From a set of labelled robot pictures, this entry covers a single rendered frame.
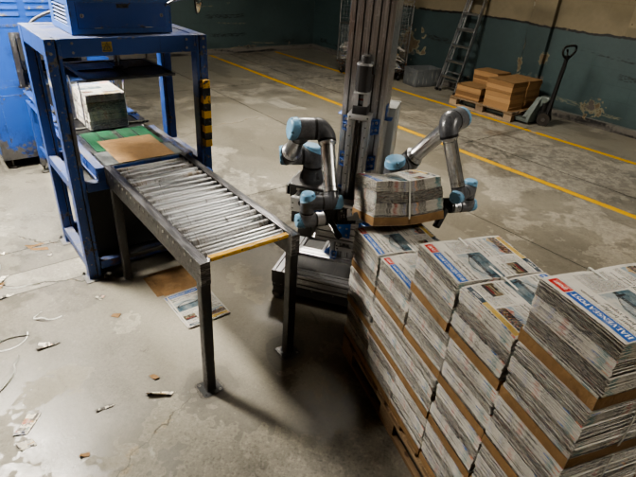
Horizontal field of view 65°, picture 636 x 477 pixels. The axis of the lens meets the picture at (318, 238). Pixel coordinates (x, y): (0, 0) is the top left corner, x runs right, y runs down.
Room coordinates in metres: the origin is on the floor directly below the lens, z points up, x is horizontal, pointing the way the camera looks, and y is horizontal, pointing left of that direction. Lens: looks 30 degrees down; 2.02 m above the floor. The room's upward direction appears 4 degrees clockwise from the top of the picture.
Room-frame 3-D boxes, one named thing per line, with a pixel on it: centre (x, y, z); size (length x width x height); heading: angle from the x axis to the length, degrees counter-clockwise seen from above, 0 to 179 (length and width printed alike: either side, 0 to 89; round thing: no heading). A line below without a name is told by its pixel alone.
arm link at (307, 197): (2.26, 0.05, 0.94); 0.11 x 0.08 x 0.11; 103
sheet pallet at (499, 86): (8.33, -2.74, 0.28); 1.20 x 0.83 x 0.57; 40
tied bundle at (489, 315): (1.37, -0.73, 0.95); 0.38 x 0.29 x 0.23; 112
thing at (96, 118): (3.75, 1.75, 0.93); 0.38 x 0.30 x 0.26; 40
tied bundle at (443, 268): (1.65, -0.63, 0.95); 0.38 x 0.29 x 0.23; 110
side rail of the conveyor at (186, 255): (2.37, 0.93, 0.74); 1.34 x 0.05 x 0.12; 40
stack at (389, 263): (1.77, -0.57, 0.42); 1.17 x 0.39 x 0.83; 22
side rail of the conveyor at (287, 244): (2.69, 0.54, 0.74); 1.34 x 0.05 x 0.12; 40
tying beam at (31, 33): (3.31, 1.38, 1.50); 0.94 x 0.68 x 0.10; 130
